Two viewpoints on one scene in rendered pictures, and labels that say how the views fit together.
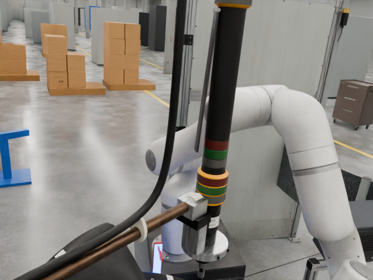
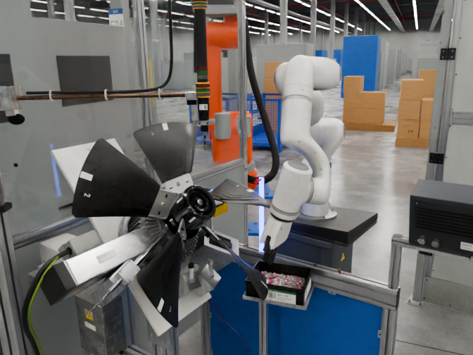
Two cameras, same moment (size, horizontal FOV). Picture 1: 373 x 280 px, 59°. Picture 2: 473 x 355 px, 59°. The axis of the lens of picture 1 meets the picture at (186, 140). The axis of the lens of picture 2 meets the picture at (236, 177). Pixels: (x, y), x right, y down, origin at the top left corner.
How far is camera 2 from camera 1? 119 cm
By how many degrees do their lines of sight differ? 48
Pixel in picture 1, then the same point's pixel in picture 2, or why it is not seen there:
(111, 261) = (183, 134)
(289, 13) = not seen: outside the picture
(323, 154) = (288, 89)
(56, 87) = (404, 137)
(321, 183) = (284, 106)
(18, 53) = (376, 101)
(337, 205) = (288, 119)
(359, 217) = (431, 191)
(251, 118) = not seen: hidden behind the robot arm
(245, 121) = not seen: hidden behind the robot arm
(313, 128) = (288, 73)
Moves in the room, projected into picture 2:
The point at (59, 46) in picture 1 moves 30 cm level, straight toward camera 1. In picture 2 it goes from (414, 90) to (412, 91)
